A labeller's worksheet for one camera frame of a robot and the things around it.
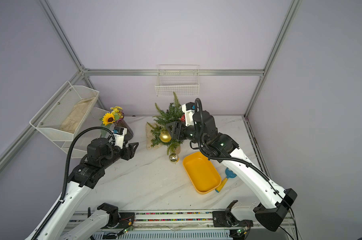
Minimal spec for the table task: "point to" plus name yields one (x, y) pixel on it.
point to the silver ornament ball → (173, 158)
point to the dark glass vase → (123, 124)
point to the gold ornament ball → (165, 136)
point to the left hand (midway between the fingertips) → (131, 144)
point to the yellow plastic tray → (202, 174)
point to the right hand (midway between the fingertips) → (172, 128)
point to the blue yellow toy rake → (229, 174)
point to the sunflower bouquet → (109, 119)
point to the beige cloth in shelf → (80, 109)
